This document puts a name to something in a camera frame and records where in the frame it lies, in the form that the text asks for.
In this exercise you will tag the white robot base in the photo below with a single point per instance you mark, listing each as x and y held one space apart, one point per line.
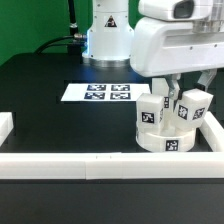
110 36

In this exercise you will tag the white fence bar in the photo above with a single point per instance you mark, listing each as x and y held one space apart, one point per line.
6 125
213 132
93 166

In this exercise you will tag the white right fence bar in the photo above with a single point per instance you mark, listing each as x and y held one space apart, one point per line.
213 132

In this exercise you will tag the white front fence bar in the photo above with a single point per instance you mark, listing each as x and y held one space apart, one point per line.
93 166

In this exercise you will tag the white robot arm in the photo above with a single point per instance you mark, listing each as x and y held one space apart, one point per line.
207 16

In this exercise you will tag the white left fence bar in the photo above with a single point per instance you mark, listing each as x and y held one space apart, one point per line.
6 125

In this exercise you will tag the white round stool seat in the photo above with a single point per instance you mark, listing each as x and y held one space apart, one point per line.
167 139

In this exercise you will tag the white marker sheet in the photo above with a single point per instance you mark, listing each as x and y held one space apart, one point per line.
104 92

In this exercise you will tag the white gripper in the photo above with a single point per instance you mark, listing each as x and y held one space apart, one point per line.
162 48

